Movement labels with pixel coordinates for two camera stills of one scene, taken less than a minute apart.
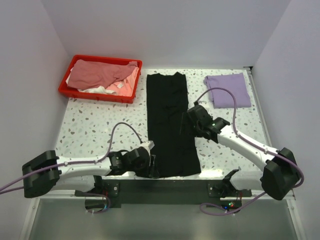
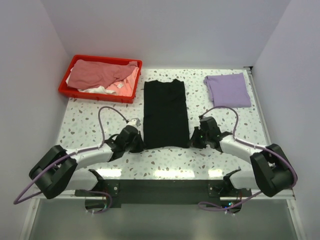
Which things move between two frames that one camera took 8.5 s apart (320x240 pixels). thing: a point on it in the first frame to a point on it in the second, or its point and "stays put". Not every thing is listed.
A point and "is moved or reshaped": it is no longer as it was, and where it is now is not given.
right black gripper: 186,120 to 193,143
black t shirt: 175,154 is moved or reshaped
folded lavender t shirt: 236,83 stays put
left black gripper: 151,171 to 140,146
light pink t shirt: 125,87 stays put
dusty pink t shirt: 86,73 stays put
